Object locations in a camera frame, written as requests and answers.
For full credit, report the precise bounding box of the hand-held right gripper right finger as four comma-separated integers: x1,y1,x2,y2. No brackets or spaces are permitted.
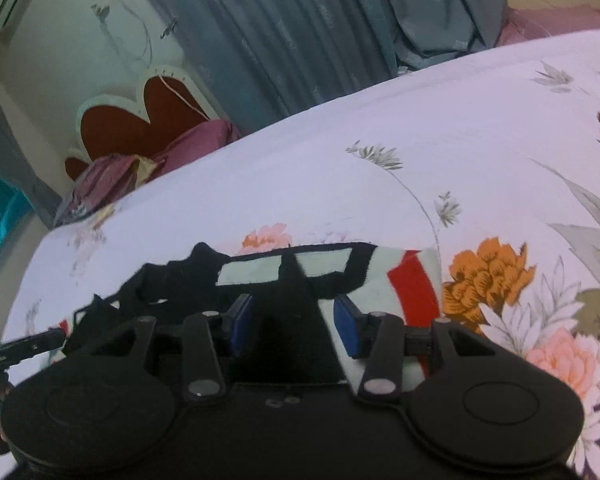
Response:
332,295,487,404

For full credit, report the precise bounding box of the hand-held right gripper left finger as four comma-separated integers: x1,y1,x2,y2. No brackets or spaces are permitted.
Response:
87,294,254,406

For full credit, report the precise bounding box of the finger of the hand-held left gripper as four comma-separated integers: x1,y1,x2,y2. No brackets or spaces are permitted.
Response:
0,328,67,367

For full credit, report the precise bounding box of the striped knit sweater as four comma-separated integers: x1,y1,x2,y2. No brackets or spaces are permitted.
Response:
64,242,443,386

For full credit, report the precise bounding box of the purple striped blanket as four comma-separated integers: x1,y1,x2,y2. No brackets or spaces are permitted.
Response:
54,119,242,227

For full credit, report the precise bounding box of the narrow blue-grey curtain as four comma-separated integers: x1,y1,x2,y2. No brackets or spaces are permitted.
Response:
0,62,63,228

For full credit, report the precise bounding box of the pink floral bed sheet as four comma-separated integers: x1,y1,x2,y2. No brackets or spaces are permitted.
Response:
0,26,600,480

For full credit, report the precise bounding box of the red heart-shaped headboard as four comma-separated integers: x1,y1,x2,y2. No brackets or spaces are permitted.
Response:
63,64,216,181

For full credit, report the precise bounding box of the wide blue-grey curtain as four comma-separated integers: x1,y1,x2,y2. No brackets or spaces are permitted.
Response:
120,0,507,137

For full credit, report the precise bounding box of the mauve bedding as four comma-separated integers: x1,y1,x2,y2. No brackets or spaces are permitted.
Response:
494,4,600,48

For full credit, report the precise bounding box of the white hanging cable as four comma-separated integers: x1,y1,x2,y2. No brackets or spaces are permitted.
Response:
104,0,207,123

